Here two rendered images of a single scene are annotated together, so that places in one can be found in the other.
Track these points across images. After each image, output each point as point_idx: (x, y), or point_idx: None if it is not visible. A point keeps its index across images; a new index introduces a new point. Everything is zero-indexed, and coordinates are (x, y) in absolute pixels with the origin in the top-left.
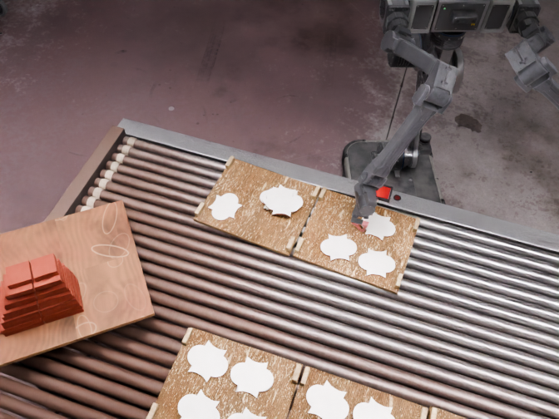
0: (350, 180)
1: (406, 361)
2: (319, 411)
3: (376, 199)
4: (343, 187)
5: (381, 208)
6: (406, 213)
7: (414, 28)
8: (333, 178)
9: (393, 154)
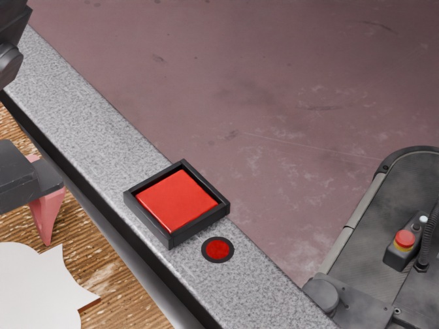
0: (116, 120)
1: None
2: None
3: (51, 183)
4: (70, 127)
5: (107, 249)
6: (198, 322)
7: None
8: (71, 89)
9: None
